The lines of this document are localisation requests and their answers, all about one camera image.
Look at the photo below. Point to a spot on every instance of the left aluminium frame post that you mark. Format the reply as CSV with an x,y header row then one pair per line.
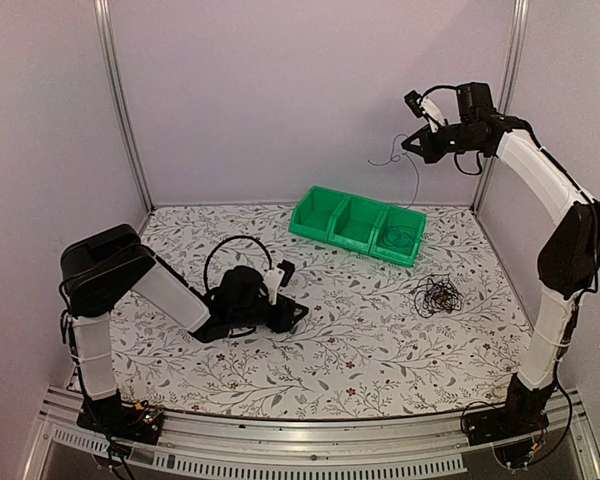
x,y
114,77

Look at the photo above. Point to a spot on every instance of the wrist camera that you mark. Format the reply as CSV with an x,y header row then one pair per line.
x,y
423,107
276,278

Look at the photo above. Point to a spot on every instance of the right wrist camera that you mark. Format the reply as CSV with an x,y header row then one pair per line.
x,y
423,107

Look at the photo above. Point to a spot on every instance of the floral table mat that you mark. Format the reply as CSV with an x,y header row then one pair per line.
x,y
379,339

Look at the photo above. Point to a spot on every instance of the green bin right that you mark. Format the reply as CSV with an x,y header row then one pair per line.
x,y
399,236

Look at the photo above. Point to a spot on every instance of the green bin middle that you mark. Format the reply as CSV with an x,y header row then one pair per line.
x,y
355,223

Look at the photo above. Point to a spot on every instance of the green bin left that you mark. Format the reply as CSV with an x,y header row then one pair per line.
x,y
315,214

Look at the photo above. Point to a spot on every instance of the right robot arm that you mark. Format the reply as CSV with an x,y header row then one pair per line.
x,y
567,265

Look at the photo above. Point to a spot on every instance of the front aluminium rail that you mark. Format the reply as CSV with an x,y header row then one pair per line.
x,y
198,446

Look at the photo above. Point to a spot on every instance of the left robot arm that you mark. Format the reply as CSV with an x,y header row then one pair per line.
x,y
99,271

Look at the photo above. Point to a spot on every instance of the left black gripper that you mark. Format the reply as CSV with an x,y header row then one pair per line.
x,y
284,322

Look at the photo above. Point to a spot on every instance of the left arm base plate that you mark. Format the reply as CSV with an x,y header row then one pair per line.
x,y
141,423

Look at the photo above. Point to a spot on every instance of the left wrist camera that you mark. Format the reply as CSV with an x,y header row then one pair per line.
x,y
276,278

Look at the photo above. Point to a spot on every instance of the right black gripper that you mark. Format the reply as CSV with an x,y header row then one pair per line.
x,y
429,150

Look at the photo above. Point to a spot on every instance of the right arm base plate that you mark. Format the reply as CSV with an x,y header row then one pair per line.
x,y
515,440

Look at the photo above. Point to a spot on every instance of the green bin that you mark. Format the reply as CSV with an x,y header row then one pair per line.
x,y
315,214
399,236
355,223

